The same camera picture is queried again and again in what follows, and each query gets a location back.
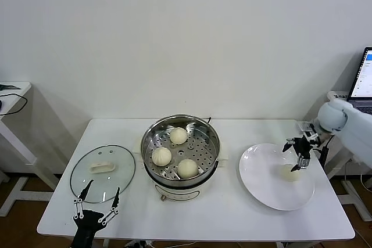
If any glass lid with white handle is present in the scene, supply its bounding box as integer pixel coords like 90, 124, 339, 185
69, 144, 137, 204

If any white floor power strip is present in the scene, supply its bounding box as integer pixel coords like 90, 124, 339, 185
126, 239, 153, 248

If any black cable with adapter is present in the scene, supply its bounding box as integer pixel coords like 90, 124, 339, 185
319, 136, 334, 170

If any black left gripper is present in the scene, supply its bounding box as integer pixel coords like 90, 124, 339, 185
73, 178, 121, 236

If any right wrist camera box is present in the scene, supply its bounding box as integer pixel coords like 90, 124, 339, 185
296, 121, 322, 146

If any white side table with laptop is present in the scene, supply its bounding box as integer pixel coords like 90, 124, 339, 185
322, 91, 372, 222

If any grey open laptop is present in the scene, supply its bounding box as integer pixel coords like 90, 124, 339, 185
347, 46, 372, 112

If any white steamed baozi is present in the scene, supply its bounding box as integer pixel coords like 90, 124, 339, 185
177, 158, 199, 179
169, 127, 188, 145
278, 164, 302, 182
151, 146, 172, 167

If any perforated steel steamer basket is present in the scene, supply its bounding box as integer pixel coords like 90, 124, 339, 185
141, 115, 221, 188

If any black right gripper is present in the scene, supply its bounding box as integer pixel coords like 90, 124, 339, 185
282, 136, 313, 172

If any white side table with cable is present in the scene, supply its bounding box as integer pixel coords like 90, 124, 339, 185
0, 81, 63, 217

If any thin black looped cable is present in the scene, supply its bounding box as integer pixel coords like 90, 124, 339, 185
0, 93, 28, 117

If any white round plate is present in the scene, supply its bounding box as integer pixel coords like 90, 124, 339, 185
238, 143, 315, 211

